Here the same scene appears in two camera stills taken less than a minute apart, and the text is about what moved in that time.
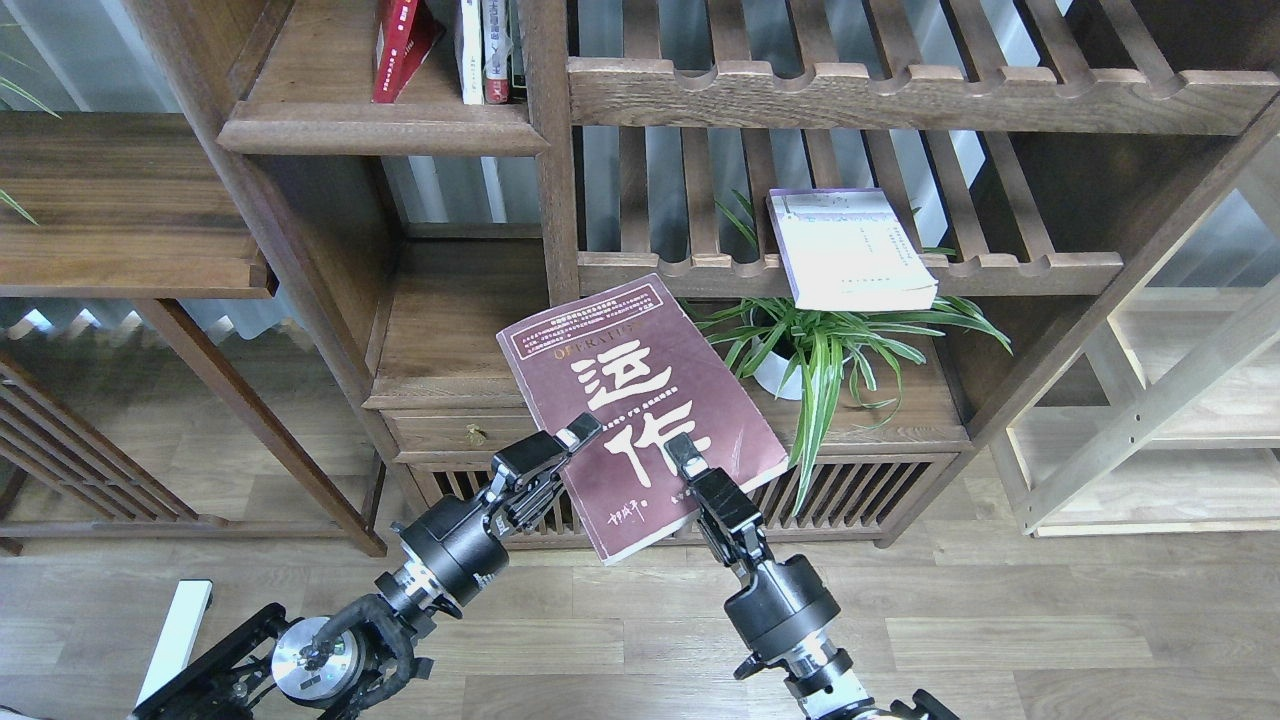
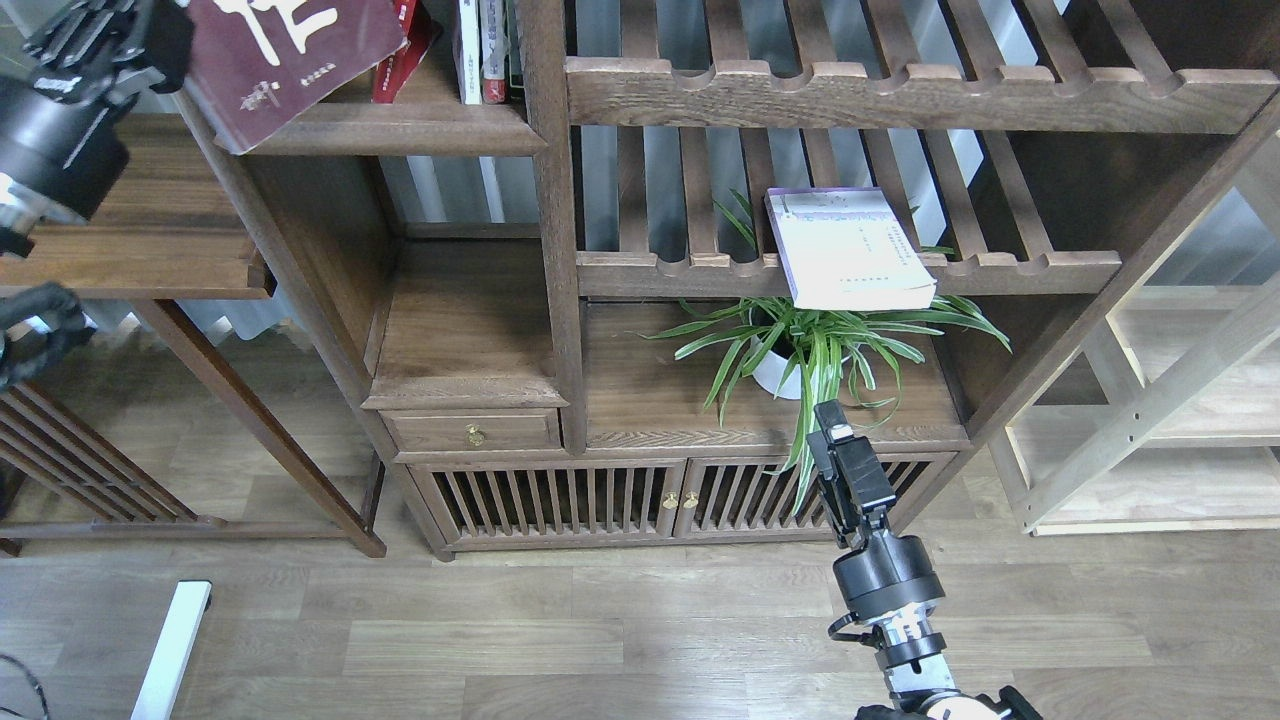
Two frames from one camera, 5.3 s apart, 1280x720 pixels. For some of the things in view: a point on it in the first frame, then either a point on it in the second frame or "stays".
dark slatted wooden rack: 42,436 stays
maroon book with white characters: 634,360 -> 249,64
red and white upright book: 497,47 stays
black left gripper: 526,475 -> 94,50
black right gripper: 727,514 -> 854,488
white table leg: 190,603 stays
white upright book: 472,86 stays
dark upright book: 515,52 stays
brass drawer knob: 475,436 stays
